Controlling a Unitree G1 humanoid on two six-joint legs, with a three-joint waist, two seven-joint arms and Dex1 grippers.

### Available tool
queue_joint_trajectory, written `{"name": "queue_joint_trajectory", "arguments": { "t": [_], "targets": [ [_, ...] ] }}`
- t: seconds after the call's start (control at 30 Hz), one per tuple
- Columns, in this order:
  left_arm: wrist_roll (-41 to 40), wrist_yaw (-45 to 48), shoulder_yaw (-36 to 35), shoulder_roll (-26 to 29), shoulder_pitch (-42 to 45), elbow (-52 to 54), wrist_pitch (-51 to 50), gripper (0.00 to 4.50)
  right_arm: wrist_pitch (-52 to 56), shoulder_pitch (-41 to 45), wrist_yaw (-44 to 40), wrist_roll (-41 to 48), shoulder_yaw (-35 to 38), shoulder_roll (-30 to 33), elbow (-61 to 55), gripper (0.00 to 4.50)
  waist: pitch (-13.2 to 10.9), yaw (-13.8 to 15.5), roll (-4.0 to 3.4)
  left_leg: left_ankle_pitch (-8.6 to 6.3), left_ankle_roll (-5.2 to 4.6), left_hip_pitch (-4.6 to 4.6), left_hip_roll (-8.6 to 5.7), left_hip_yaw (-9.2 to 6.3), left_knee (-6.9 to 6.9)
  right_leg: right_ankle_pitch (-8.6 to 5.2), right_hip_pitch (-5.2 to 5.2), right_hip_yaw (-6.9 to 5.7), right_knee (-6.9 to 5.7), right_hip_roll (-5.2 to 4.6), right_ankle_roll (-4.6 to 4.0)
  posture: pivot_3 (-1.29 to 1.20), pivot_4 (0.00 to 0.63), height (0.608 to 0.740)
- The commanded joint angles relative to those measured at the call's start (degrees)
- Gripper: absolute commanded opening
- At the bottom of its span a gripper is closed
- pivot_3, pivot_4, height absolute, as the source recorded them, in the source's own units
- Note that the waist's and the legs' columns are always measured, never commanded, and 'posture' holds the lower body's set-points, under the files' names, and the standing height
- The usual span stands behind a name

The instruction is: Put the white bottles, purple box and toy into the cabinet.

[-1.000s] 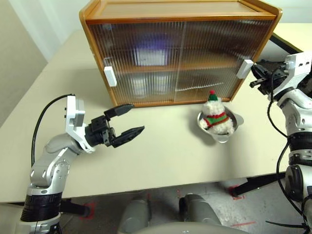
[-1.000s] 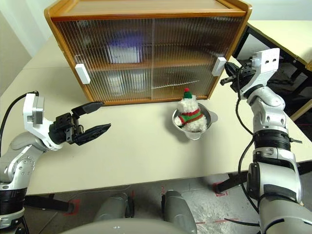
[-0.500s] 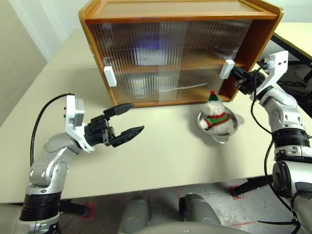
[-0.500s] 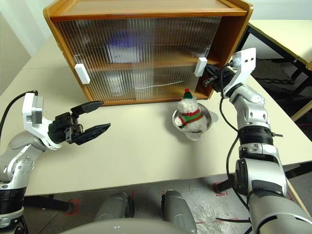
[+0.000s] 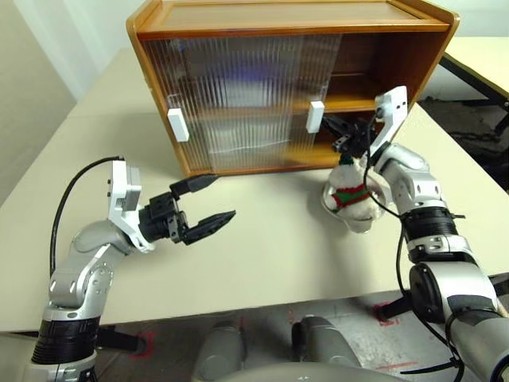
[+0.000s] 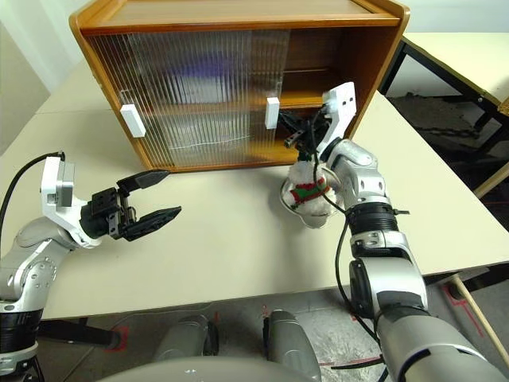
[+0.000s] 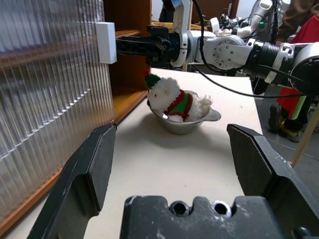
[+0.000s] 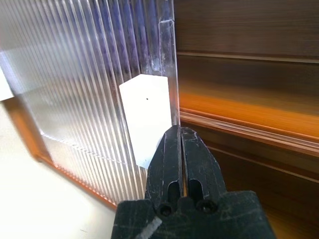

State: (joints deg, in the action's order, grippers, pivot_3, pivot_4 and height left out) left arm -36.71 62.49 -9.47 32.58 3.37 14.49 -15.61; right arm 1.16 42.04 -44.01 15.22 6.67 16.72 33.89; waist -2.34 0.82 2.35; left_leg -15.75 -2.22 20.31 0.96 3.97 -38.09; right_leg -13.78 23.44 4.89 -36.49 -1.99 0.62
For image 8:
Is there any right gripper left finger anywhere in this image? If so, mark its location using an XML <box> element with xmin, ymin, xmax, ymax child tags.
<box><xmin>145</xmin><ymin>125</ymin><xmax>181</xmax><ymax>213</ymax></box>

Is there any ribbed clear sliding door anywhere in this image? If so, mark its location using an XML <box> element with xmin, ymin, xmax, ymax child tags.
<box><xmin>0</xmin><ymin>0</ymin><xmax>181</xmax><ymax>207</ymax></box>

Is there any wooden cabinet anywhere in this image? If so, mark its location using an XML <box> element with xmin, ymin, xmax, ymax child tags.
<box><xmin>4</xmin><ymin>0</ymin><xmax>319</xmax><ymax>239</ymax></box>

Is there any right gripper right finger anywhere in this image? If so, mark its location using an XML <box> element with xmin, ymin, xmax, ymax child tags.
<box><xmin>181</xmin><ymin>126</ymin><xmax>227</xmax><ymax>208</ymax></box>

